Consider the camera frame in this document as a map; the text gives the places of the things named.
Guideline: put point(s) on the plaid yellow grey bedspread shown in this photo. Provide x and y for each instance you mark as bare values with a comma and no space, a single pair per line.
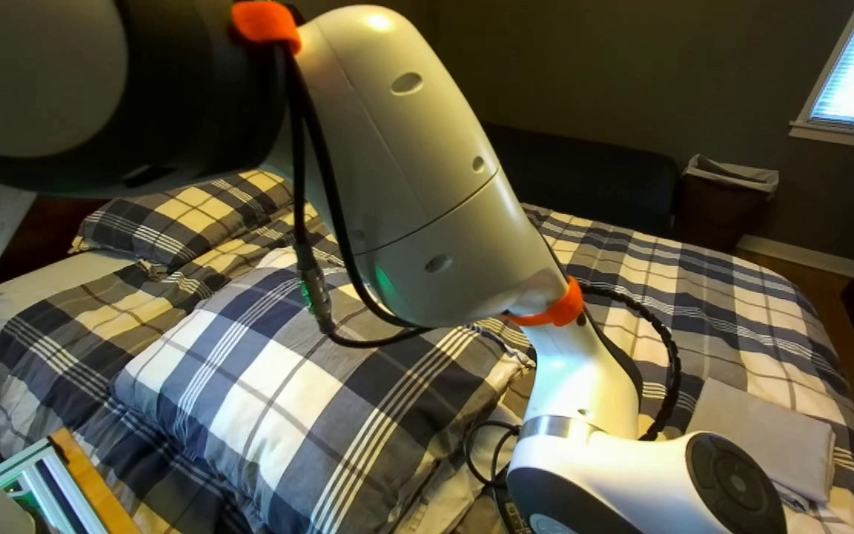
679,312

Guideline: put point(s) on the white pillow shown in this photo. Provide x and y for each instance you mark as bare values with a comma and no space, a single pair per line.
49,281

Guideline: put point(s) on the plaid pillow front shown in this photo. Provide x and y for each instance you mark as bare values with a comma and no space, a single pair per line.
307,435

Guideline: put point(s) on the plaid pillow back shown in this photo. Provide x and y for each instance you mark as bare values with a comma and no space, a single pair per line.
169,230

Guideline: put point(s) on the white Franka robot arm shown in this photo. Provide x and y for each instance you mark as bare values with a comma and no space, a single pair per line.
363,119

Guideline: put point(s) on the plaid pillow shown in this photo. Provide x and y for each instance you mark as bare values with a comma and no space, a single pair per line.
307,435
169,230

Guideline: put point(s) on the dark sofa bench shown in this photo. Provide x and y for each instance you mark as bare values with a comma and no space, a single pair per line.
592,180

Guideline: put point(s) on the dark wooden headboard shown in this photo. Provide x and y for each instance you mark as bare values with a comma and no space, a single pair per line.
46,233

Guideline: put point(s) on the grey folded cloth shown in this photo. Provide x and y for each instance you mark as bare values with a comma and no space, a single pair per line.
792,448

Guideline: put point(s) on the dark wooden nightstand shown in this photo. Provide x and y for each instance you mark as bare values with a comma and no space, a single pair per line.
719,204

